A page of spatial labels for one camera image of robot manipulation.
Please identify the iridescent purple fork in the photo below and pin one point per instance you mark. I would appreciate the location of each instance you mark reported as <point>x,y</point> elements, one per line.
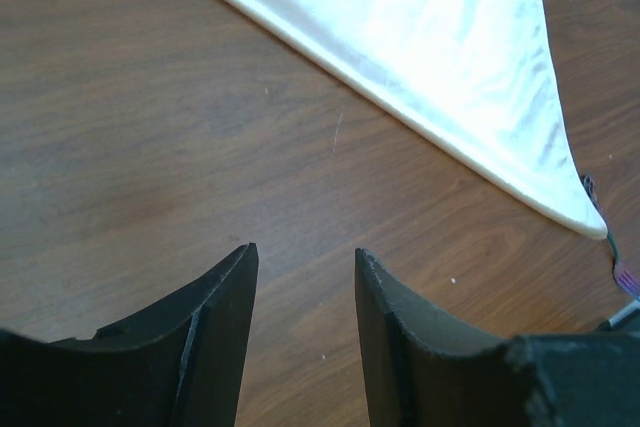
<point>621,275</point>

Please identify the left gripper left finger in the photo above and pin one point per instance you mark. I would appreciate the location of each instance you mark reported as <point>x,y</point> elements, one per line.
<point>176,362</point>

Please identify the peach cloth napkin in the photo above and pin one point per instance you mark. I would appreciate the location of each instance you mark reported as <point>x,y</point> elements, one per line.
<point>475,77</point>

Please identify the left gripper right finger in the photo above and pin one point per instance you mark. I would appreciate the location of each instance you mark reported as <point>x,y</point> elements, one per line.
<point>423,366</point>

